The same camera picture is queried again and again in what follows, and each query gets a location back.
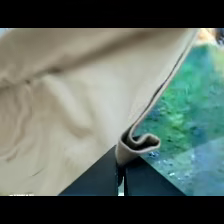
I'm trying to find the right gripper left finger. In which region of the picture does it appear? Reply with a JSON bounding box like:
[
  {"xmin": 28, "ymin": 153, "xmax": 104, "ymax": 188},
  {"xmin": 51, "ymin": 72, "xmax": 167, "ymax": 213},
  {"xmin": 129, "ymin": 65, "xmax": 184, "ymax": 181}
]
[{"xmin": 59, "ymin": 144, "xmax": 123, "ymax": 197}]

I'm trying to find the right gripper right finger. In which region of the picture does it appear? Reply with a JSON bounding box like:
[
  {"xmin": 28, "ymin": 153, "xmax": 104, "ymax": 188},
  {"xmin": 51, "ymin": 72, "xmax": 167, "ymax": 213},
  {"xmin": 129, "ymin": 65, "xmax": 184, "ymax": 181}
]
[{"xmin": 122, "ymin": 155, "xmax": 186, "ymax": 197}]

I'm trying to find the brown garment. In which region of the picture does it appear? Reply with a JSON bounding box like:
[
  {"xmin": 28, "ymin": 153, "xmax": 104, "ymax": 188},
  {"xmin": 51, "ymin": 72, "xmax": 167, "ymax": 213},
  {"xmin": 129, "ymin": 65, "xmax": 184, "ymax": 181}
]
[{"xmin": 0, "ymin": 28, "xmax": 201, "ymax": 197}]

